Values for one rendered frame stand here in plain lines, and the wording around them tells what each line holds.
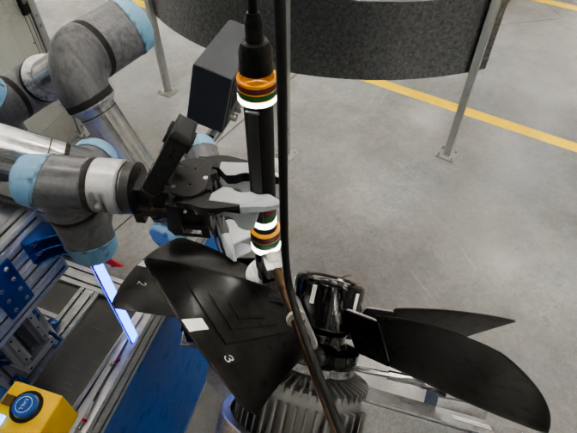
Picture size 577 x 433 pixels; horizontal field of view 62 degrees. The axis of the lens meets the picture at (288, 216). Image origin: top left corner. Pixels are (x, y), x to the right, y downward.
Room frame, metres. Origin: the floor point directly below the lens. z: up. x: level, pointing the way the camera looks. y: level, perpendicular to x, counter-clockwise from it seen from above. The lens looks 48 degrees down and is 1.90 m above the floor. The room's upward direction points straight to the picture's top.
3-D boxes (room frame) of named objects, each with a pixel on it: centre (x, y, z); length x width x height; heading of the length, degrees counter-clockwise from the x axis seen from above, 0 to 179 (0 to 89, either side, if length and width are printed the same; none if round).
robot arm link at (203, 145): (0.83, 0.19, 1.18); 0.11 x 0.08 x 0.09; 20
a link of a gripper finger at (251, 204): (0.42, 0.05, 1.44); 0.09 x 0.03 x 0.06; 75
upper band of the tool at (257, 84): (0.44, 0.03, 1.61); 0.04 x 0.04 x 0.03
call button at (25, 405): (0.31, 0.45, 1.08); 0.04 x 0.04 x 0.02
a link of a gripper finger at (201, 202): (0.42, 0.10, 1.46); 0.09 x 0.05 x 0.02; 75
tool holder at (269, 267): (0.43, 0.03, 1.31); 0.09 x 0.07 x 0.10; 18
